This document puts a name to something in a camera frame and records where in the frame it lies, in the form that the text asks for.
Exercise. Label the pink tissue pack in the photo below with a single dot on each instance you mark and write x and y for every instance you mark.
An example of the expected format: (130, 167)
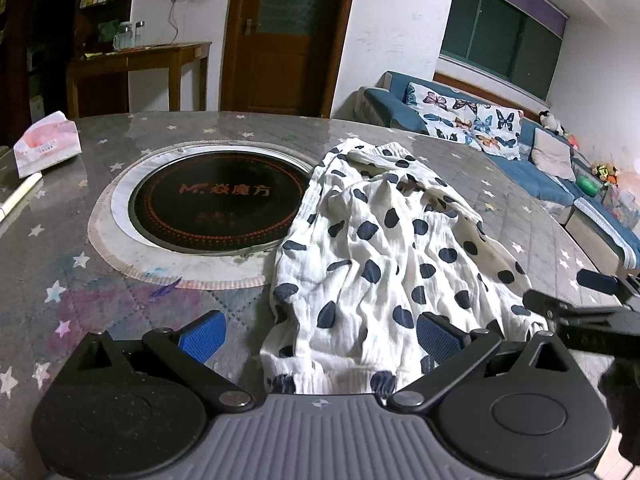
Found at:
(47, 142)

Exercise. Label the white polka dot garment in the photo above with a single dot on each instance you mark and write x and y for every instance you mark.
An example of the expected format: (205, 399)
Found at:
(380, 260)

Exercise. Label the white stick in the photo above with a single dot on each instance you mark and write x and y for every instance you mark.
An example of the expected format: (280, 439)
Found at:
(22, 192)

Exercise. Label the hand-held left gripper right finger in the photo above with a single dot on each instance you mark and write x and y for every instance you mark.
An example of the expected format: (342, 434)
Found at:
(440, 336)

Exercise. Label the dark window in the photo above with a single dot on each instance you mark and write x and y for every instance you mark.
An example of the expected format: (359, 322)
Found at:
(500, 35)

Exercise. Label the pile of small toys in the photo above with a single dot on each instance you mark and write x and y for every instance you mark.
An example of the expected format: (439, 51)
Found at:
(605, 172)

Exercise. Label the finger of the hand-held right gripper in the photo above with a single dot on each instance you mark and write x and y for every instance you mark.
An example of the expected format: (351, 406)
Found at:
(597, 282)
(542, 305)

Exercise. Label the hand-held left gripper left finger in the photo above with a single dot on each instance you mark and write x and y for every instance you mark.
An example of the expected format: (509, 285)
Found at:
(204, 336)

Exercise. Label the clear plastic bag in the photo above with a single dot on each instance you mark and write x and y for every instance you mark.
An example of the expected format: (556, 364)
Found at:
(622, 207)

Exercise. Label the butterfly print pillow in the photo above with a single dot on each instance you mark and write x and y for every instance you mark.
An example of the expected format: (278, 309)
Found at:
(500, 132)
(440, 110)

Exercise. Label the black and white plush toy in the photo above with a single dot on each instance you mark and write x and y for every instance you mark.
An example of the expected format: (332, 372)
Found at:
(549, 121)

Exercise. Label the glass jar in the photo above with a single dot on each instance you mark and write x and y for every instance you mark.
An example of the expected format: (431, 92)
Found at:
(138, 35)
(122, 39)

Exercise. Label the wooden side table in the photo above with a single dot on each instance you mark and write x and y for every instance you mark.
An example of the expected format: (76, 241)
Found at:
(145, 55)

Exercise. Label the green ball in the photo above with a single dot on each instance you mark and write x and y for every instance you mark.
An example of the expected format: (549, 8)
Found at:
(588, 186)

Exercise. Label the round black induction cooktop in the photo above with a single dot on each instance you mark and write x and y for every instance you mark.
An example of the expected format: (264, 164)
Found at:
(200, 210)

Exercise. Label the blue sofa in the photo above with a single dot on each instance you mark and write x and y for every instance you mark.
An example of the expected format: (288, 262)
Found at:
(545, 175)

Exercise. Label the dark wooden shelf cabinet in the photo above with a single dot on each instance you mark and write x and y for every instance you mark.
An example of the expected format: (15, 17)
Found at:
(50, 35)

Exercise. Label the brown wooden door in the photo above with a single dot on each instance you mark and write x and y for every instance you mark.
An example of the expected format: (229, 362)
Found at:
(280, 70)

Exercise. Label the grey cushion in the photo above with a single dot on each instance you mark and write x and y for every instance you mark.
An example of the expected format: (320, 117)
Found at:
(552, 155)

